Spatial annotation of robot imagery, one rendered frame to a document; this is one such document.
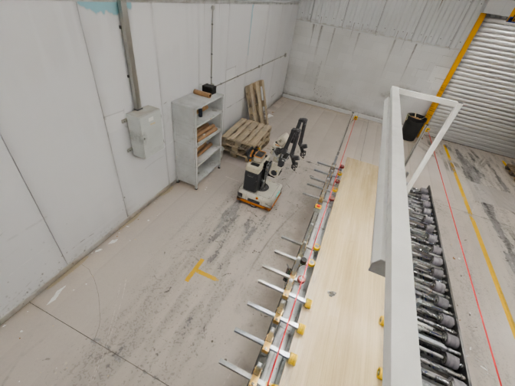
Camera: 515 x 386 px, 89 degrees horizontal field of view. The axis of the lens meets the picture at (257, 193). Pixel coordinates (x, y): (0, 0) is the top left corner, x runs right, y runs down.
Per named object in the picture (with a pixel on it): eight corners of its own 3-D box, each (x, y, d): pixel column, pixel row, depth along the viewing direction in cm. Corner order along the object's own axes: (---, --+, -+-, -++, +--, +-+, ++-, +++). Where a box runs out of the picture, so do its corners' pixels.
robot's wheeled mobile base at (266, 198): (235, 200, 478) (236, 189, 463) (250, 182, 526) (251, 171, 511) (270, 213, 463) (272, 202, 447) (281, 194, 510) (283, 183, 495)
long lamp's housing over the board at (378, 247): (367, 270, 105) (375, 257, 100) (383, 103, 286) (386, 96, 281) (398, 282, 102) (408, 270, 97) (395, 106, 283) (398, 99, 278)
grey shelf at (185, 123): (176, 182, 502) (170, 101, 406) (201, 161, 570) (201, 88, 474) (196, 190, 492) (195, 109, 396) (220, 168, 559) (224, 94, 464)
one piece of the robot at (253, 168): (241, 194, 472) (245, 154, 420) (253, 179, 513) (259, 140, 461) (258, 201, 464) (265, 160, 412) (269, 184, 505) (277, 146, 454)
